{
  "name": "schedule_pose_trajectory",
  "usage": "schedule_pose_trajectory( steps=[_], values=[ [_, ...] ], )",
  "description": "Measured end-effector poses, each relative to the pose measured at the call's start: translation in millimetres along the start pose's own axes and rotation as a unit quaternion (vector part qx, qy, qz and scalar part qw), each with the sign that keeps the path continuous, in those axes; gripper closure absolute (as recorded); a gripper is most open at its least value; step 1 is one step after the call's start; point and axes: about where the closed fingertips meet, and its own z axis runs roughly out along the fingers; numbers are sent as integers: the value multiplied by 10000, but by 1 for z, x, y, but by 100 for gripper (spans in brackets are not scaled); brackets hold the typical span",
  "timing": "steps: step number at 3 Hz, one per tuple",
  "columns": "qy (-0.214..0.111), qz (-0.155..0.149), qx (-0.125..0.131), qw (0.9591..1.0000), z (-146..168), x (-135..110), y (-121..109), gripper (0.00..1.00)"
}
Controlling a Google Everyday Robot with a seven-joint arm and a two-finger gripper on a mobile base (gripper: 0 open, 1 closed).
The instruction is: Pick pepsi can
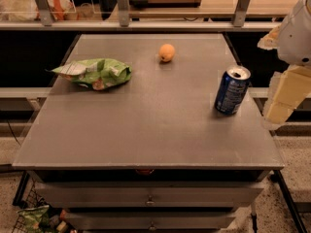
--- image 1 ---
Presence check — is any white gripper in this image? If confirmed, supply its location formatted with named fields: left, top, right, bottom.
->
left=258, top=0, right=311, bottom=130

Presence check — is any blue pepsi can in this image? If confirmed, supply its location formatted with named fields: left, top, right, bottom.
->
left=214, top=65, right=251, bottom=116

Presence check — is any orange fruit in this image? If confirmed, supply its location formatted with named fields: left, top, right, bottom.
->
left=158, top=44, right=175, bottom=62

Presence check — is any grey drawer cabinet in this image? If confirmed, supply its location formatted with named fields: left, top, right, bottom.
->
left=14, top=34, right=284, bottom=233

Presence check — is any green chip bag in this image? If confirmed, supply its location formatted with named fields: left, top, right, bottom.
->
left=52, top=58, right=132, bottom=91

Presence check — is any lower grey drawer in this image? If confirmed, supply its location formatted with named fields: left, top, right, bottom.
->
left=65, top=212, right=235, bottom=230

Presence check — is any grey drawer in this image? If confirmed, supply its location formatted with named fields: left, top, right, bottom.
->
left=65, top=212, right=235, bottom=230
left=35, top=183, right=263, bottom=209

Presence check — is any upper grey drawer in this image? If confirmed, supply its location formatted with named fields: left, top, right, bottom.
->
left=35, top=183, right=263, bottom=209

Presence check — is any white and orange plastic bag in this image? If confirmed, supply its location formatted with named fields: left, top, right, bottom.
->
left=0, top=0, right=77, bottom=21

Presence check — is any green bag in basket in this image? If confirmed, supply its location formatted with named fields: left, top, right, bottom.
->
left=18, top=205, right=50, bottom=233

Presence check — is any metal railing frame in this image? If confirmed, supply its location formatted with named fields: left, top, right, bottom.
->
left=0, top=0, right=289, bottom=32

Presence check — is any black wire basket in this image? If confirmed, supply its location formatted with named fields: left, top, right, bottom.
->
left=11, top=173, right=79, bottom=233

